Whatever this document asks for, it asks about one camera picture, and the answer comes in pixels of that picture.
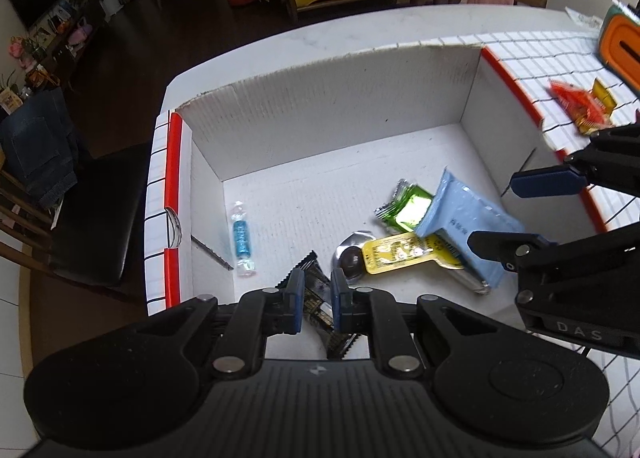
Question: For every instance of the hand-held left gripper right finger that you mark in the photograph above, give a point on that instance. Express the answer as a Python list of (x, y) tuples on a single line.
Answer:
[(341, 303)]

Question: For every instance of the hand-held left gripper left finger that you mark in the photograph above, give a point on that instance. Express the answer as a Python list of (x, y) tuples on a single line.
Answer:
[(295, 303)]

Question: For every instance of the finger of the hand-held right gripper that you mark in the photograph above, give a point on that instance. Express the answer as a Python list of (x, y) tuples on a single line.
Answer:
[(515, 245), (547, 182)]

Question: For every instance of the black snack packet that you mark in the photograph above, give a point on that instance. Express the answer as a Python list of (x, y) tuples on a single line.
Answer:
[(320, 310)]

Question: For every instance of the small jelly cup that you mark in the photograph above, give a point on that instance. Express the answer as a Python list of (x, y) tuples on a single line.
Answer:
[(351, 260)]

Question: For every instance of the light blue snack packet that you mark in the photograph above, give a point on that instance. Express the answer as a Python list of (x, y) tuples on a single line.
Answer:
[(465, 208)]

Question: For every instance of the yellow jelly packet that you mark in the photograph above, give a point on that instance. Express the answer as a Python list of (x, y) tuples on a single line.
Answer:
[(395, 253)]

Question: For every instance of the blue candy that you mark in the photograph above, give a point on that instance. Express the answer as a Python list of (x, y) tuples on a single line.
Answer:
[(241, 238)]

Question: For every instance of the red snack packet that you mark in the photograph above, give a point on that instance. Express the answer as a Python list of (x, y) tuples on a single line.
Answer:
[(575, 102)]

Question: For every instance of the yellow snack packet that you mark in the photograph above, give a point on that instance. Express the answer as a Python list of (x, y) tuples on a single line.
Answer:
[(605, 95)]

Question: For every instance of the green foil snack packet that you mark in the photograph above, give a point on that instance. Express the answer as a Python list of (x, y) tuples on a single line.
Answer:
[(407, 205)]

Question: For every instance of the red and white cardboard box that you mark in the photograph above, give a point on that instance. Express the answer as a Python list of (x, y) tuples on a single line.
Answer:
[(320, 102)]

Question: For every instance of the white checkered tablecloth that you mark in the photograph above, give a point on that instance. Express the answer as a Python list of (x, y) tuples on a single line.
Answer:
[(530, 67)]

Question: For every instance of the orange and teal tissue box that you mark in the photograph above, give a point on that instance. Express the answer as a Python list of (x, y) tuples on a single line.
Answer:
[(622, 45)]

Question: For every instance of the white paper sheet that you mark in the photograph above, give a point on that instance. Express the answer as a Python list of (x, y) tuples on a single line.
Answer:
[(585, 18)]

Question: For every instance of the black seat chair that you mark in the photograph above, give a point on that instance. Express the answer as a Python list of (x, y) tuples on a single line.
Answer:
[(95, 218)]

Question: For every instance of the blue jeans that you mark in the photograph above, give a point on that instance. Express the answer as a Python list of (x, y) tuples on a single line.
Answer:
[(35, 142)]

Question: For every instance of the wooden television cabinet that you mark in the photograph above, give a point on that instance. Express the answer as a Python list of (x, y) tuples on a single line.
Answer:
[(65, 42)]

